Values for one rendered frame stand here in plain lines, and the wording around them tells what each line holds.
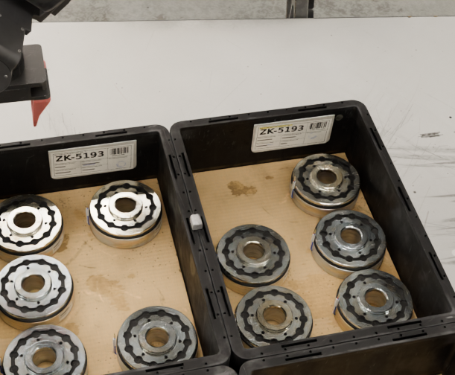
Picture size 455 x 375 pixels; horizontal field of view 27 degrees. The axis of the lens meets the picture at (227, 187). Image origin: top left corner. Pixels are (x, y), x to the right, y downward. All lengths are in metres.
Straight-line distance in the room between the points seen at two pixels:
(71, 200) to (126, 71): 0.45
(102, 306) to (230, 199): 0.26
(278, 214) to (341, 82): 0.48
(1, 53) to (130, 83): 0.80
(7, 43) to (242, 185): 0.55
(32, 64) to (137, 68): 0.68
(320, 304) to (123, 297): 0.27
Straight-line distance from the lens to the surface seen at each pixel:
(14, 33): 0.99
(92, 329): 1.25
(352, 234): 1.35
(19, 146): 1.33
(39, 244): 1.30
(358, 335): 1.16
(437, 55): 1.90
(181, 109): 1.70
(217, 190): 1.40
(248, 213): 1.37
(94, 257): 1.32
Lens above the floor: 1.89
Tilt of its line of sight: 49 degrees down
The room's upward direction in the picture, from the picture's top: 6 degrees clockwise
